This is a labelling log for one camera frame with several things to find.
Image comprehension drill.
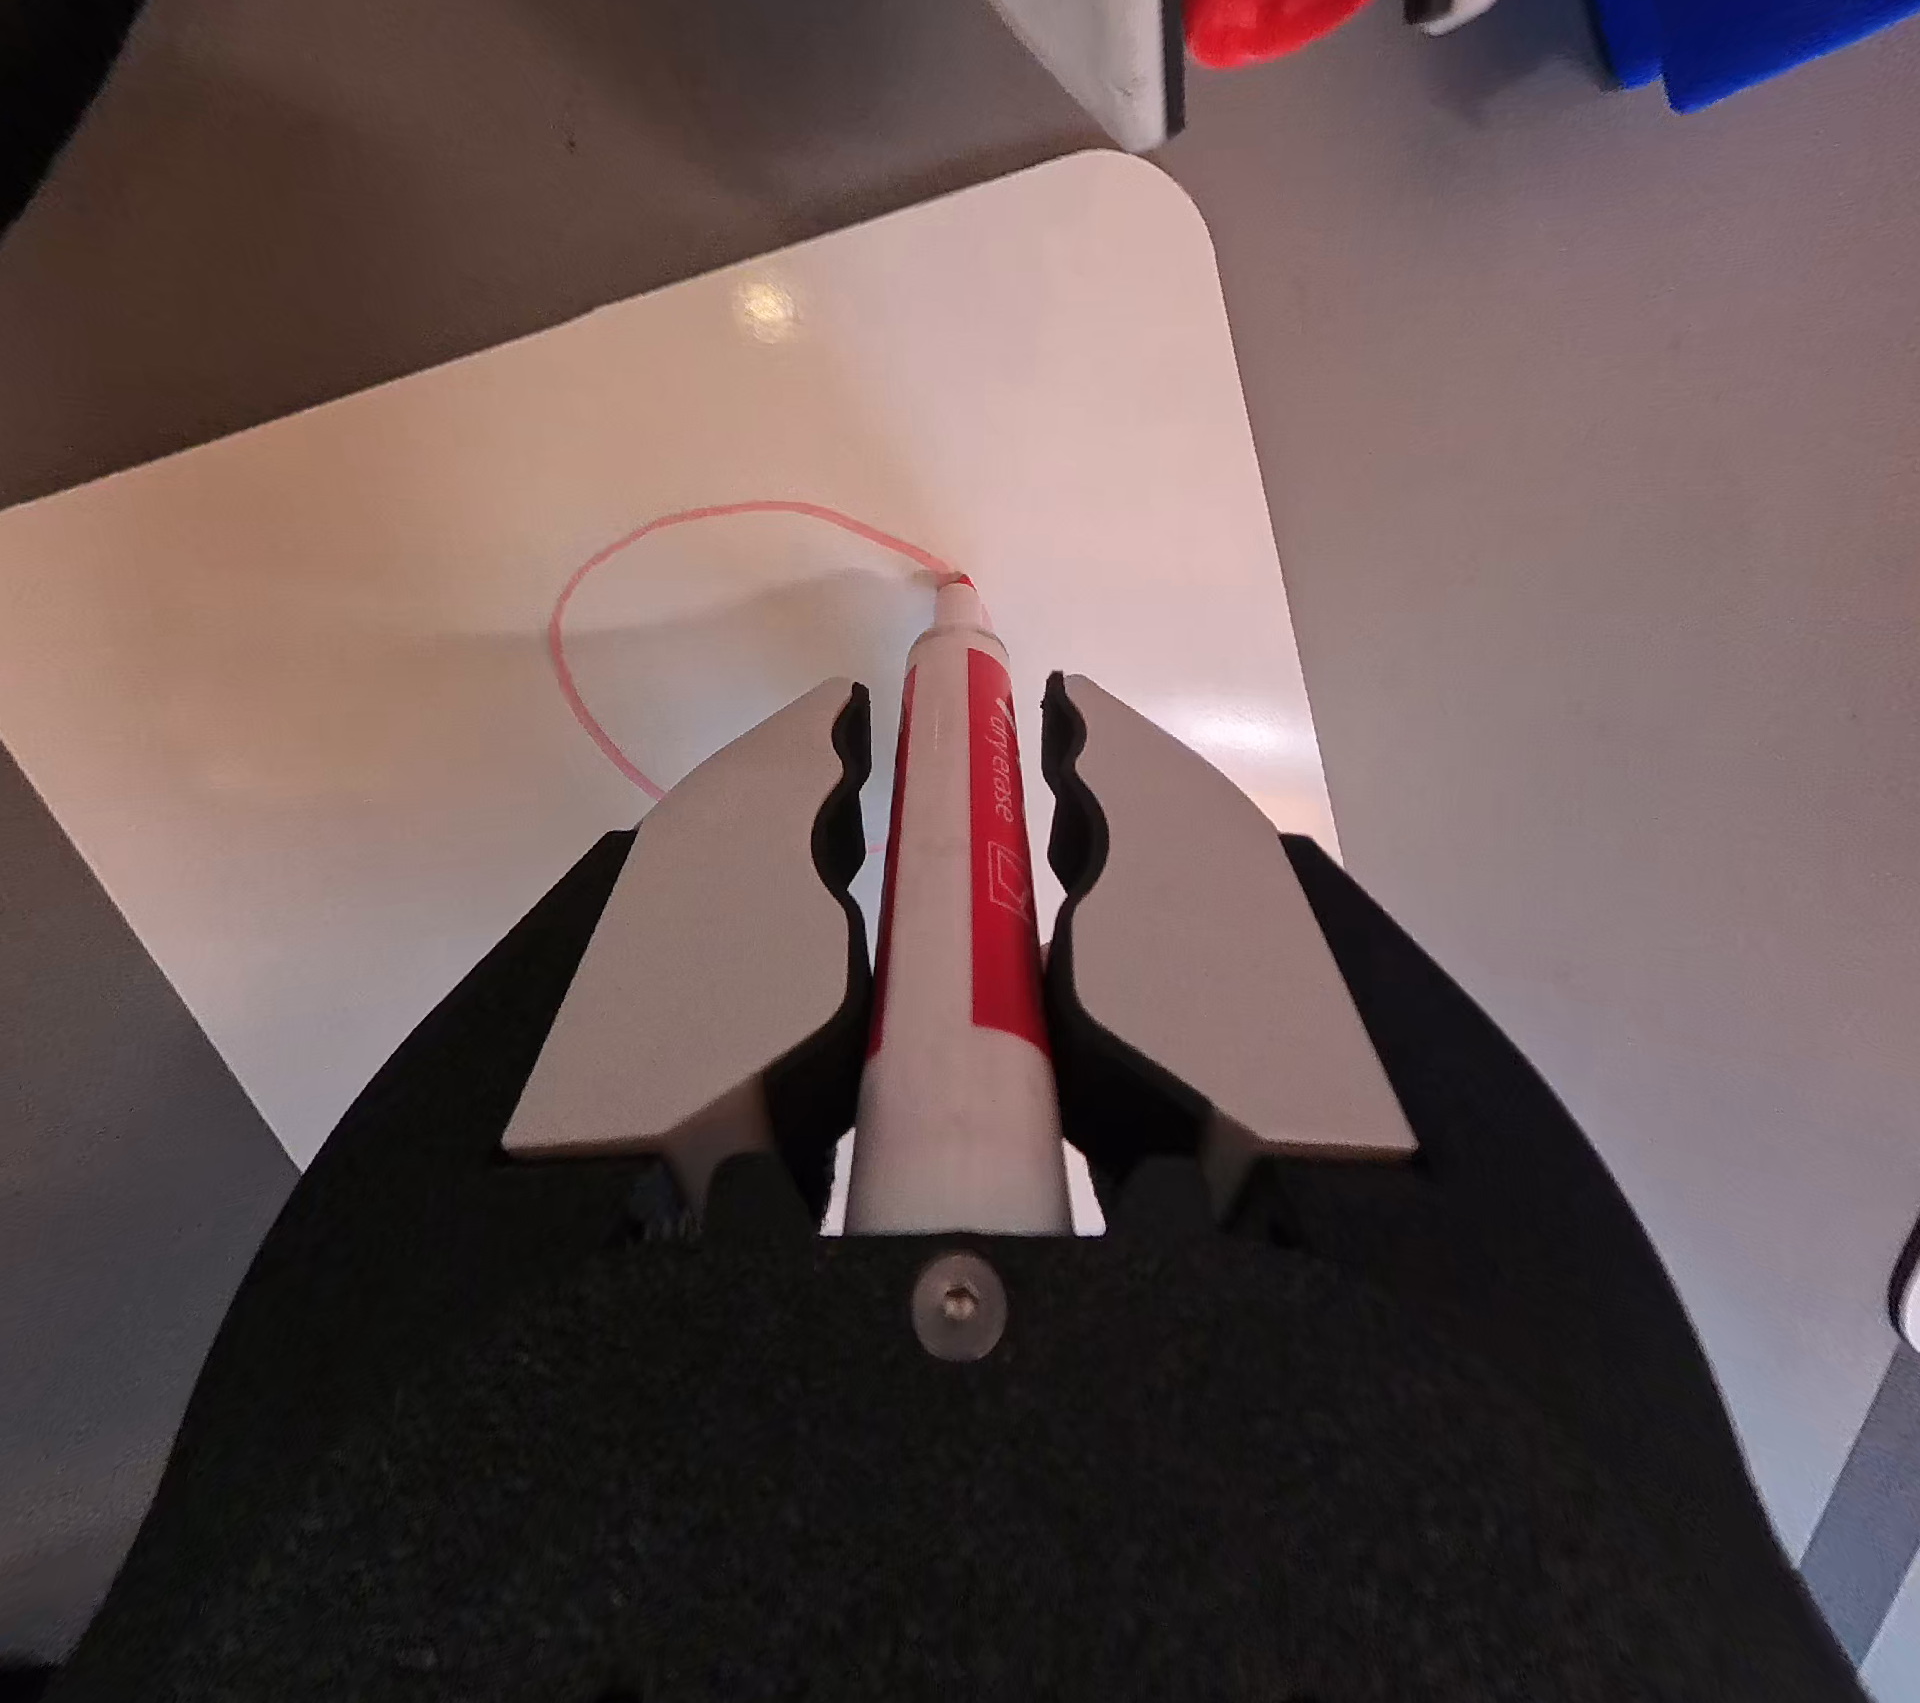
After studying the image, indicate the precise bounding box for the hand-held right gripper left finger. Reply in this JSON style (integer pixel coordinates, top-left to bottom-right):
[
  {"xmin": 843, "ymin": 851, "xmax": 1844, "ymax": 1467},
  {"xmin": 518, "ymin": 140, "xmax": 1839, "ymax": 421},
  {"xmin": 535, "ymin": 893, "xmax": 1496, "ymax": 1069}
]
[{"xmin": 498, "ymin": 679, "xmax": 877, "ymax": 1213}]

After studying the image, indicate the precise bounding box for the white whiteboard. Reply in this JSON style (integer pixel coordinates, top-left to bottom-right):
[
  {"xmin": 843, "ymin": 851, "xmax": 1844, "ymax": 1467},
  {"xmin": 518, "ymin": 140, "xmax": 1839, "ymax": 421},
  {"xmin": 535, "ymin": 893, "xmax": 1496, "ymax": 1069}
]
[{"xmin": 0, "ymin": 148, "xmax": 1342, "ymax": 1171}]

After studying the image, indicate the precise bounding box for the red dry erase marker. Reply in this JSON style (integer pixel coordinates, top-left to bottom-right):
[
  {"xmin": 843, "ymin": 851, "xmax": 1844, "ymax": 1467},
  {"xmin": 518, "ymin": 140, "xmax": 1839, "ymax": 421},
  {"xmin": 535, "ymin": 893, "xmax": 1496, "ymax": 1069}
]
[{"xmin": 844, "ymin": 565, "xmax": 1086, "ymax": 1237}]

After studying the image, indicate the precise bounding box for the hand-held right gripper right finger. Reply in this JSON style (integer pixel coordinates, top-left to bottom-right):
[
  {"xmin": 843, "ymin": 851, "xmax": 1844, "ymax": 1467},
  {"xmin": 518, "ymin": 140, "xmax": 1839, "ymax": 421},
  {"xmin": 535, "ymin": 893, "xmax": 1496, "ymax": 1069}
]
[{"xmin": 1039, "ymin": 667, "xmax": 1424, "ymax": 1213}]

